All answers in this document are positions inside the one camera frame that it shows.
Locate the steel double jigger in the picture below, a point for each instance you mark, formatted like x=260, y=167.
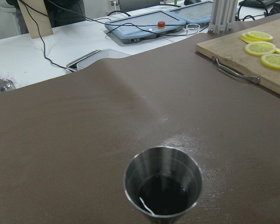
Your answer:
x=163, y=183

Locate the kitchen scale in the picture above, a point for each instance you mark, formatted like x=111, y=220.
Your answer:
x=84, y=61

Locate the blue teach pendant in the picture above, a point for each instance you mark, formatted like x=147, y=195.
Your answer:
x=196, y=13
x=145, y=26

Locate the bamboo cutting board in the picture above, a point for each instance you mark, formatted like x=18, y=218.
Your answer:
x=230, y=50

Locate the lemon slice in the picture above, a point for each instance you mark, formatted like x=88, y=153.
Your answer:
x=271, y=60
x=255, y=36
x=260, y=48

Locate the small steel cup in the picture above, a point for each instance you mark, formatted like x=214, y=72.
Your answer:
x=6, y=85

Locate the wooden plank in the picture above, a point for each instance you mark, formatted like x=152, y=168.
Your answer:
x=36, y=18

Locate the aluminium frame post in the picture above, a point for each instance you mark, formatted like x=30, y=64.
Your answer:
x=222, y=16

